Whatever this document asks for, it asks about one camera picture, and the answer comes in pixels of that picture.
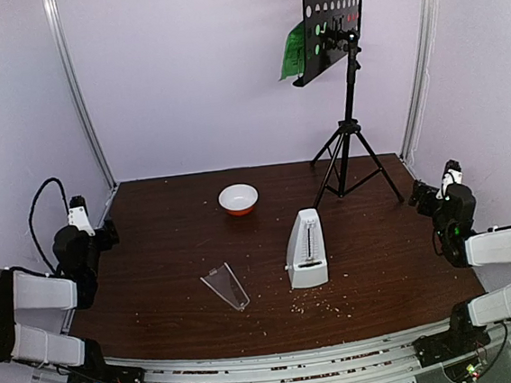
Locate clear metronome cover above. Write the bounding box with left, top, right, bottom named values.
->
left=200, top=262, right=250, bottom=312

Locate white metronome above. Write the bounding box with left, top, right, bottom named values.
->
left=285, top=208, right=329, bottom=289

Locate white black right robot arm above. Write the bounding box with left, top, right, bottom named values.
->
left=408, top=169, right=511, bottom=367

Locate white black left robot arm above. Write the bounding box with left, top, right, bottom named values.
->
left=0, top=219, right=144, bottom=383

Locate white orange bowl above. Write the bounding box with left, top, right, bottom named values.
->
left=218, top=184, right=259, bottom=217

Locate right round circuit board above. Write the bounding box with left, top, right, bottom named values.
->
left=443, top=353, right=490, bottom=383

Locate green sheet booklet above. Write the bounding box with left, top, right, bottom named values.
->
left=279, top=22, right=306, bottom=80

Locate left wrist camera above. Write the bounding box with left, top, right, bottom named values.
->
left=68, top=195, right=96, bottom=236

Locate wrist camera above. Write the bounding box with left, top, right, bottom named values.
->
left=68, top=195, right=96, bottom=236
left=436, top=159, right=463, bottom=200

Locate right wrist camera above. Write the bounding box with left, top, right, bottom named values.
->
left=436, top=159, right=463, bottom=200

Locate black braided left cable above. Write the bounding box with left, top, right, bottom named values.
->
left=24, top=176, right=75, bottom=273

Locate right aluminium frame post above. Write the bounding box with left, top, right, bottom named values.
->
left=400, top=0, right=439, bottom=167

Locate aluminium frame post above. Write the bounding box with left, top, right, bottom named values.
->
left=42, top=0, right=117, bottom=190
left=400, top=0, right=439, bottom=167

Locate left aluminium frame post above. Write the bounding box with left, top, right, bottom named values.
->
left=42, top=0, right=117, bottom=190

